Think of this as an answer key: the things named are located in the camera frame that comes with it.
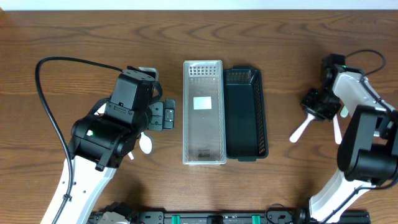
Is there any white fork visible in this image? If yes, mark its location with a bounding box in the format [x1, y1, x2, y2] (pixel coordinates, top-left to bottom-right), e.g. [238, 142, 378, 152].
[340, 106, 349, 118]
[289, 113, 315, 143]

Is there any clear plastic basket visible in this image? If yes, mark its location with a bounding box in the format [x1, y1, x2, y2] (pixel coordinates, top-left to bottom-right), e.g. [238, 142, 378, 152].
[183, 60, 226, 166]

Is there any black plastic basket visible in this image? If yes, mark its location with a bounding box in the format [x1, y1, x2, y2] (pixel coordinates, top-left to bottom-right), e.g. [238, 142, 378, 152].
[223, 65, 269, 162]

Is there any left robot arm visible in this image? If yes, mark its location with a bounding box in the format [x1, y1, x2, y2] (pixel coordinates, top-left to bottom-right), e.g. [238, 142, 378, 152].
[42, 67, 175, 223]

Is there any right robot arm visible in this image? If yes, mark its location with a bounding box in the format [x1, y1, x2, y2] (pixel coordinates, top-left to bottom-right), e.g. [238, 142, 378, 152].
[289, 54, 397, 223]

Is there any white spoon top horizontal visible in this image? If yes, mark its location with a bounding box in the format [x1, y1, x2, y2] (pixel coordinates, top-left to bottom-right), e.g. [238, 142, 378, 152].
[95, 104, 106, 116]

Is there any right black cable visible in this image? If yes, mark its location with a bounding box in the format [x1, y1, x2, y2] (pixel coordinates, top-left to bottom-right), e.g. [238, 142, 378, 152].
[320, 49, 398, 224]

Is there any black cable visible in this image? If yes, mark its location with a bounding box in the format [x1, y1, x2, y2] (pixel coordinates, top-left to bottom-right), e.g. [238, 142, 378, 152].
[34, 56, 125, 224]
[320, 49, 398, 224]

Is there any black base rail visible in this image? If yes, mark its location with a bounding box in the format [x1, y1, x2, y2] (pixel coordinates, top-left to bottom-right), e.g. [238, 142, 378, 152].
[86, 202, 371, 224]

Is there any left black cable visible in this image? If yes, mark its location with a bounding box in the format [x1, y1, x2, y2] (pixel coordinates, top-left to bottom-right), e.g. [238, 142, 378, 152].
[34, 56, 125, 224]

